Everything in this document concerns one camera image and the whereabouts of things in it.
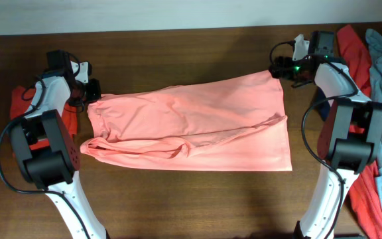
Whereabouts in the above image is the salmon pink t-shirt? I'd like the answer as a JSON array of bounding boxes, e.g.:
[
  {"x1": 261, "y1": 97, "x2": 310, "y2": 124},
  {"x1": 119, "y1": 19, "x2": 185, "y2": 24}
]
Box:
[{"x1": 80, "y1": 71, "x2": 292, "y2": 172}]

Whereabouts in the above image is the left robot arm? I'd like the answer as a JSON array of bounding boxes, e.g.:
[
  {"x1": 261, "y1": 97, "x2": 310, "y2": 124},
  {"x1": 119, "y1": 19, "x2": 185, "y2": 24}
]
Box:
[{"x1": 3, "y1": 50, "x2": 109, "y2": 238}]

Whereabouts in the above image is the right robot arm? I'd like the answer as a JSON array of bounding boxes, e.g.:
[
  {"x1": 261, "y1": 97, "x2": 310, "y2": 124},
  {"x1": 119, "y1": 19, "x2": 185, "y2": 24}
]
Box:
[{"x1": 269, "y1": 31, "x2": 382, "y2": 239}]

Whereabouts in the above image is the navy blue garment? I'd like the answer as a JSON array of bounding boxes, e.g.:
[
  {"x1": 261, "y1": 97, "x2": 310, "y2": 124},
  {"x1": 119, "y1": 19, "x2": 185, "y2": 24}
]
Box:
[{"x1": 314, "y1": 88, "x2": 330, "y2": 121}]

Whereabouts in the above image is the folded red printed t-shirt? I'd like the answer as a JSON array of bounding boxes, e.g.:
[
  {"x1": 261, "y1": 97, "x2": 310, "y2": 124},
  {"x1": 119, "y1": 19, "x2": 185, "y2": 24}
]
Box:
[{"x1": 10, "y1": 86, "x2": 78, "y2": 138}]

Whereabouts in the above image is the red orange garment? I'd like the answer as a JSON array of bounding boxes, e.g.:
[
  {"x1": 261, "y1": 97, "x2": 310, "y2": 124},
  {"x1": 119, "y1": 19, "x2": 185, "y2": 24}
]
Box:
[{"x1": 337, "y1": 25, "x2": 382, "y2": 239}]

